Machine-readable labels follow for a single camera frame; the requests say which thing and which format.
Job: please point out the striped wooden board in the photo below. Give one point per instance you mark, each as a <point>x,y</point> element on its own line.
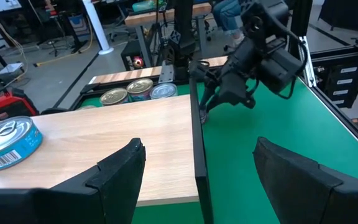
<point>129,74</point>

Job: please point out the black frame wooden shelf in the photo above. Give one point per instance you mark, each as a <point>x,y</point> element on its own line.
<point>104,140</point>

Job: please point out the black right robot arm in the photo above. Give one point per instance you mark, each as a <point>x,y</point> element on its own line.
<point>183,25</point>

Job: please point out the red black case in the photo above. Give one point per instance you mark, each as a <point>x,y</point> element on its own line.
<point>8,105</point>

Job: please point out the blue crate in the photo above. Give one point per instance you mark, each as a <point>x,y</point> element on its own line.
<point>78,23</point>

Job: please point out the aluminium frame post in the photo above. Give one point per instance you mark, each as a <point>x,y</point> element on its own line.
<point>308,71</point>

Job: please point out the white pillar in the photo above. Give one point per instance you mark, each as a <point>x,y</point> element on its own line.
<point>99,28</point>

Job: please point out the person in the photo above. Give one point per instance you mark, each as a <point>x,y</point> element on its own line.
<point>227,15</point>

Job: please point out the black computer case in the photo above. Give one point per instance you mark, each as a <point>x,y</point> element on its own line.
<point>130,53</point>

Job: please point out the black table edge rail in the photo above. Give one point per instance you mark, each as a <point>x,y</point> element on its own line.
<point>346,124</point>

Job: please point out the white green label tuna can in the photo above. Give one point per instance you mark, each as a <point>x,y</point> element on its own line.
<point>163,91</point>

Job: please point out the black labelled drawer cabinet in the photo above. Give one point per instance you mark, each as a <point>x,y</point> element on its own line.
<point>325,81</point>

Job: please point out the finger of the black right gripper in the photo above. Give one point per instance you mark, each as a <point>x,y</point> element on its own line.
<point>207,77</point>
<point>235,90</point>

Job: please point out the Wild Planet tuna can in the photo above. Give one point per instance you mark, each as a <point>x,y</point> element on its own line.
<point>113,96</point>
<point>86,107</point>
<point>139,87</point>

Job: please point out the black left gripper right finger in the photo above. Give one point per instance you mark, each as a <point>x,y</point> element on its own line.
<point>291,193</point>

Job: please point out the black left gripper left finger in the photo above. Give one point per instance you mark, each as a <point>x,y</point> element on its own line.
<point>113,193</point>

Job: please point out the teal barcode tuna can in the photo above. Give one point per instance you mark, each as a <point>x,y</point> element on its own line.
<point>8,146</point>

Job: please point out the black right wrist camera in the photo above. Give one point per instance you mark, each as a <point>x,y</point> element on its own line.
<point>280,71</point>

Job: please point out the white flat box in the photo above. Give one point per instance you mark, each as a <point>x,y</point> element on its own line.
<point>11,68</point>

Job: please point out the wooden workbench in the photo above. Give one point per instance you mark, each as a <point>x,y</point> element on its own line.
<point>166,15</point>

